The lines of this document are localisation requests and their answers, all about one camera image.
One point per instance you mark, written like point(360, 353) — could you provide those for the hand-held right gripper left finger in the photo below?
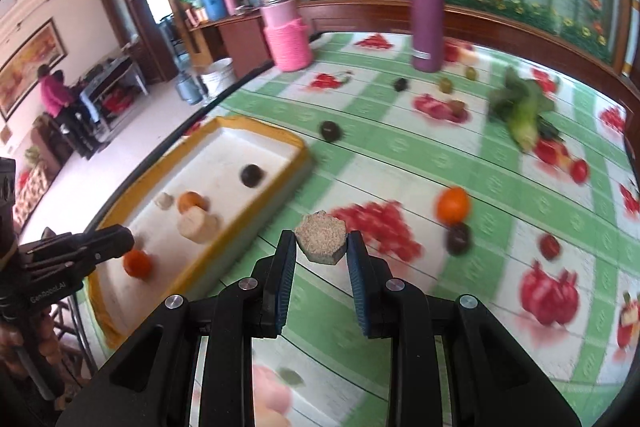
point(279, 282)

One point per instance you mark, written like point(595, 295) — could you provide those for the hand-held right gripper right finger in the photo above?
point(358, 289)

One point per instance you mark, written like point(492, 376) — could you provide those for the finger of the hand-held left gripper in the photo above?
point(110, 239)
point(57, 266)

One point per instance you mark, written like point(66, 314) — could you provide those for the orange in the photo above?
point(191, 200)
point(136, 265)
point(453, 205)

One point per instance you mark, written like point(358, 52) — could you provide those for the white tray with yellow rim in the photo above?
point(220, 147)

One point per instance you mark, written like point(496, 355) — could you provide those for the beige steamed bun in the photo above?
point(198, 223)

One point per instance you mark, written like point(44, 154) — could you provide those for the dark purple plum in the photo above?
point(330, 130)
point(458, 239)
point(400, 84)
point(251, 175)

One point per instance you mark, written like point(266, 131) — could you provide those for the green printed tablecloth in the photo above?
point(380, 147)

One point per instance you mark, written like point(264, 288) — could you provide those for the metal work table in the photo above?
point(115, 74)

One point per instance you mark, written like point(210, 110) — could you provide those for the clear water jug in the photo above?
point(187, 88)

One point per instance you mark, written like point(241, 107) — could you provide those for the red date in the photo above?
point(548, 247)

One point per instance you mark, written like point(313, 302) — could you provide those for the white bucket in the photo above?
point(217, 76)

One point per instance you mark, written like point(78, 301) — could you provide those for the small brown-green fruit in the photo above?
point(456, 107)

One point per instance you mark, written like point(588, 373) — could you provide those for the small green fruit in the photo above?
point(470, 73)
point(445, 85)

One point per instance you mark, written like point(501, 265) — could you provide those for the green leafy vegetable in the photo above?
point(522, 117)

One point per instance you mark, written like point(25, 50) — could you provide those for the wooden counter cabinet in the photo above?
point(240, 37)

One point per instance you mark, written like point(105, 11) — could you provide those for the jar with pink knitted cover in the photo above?
point(286, 34)

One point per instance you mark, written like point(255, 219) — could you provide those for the purple thermos flask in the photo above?
point(424, 7)

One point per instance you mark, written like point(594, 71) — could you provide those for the framed wall painting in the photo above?
point(30, 64)

